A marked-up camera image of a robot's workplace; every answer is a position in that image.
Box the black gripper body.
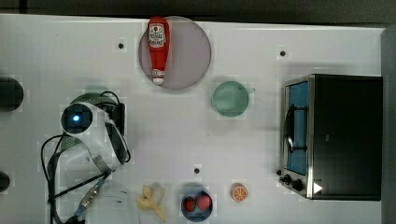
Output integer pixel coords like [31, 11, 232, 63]
[98, 102, 125, 134]

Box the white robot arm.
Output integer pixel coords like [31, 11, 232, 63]
[61, 102, 128, 173]

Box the peeled toy banana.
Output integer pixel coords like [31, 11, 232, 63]
[135, 185, 167, 222]

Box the grey round plate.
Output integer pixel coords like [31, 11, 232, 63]
[137, 15, 213, 91]

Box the red ketchup bottle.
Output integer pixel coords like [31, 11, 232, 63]
[148, 17, 170, 85]

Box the black cylinder holder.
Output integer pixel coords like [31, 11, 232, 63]
[0, 77, 24, 112]
[0, 172, 10, 192]

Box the red toy strawberry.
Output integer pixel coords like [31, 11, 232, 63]
[184, 198, 196, 212]

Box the green mug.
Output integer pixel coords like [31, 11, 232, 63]
[211, 81, 256, 118]

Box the blue bowl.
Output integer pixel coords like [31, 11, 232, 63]
[180, 187, 214, 222]

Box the pink toy fruit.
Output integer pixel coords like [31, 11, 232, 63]
[196, 195, 212, 211]

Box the toy orange half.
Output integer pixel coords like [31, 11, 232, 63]
[231, 183, 248, 203]

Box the black toaster oven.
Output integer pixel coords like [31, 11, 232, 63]
[276, 74, 383, 201]

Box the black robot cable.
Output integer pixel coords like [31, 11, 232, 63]
[40, 91, 132, 224]

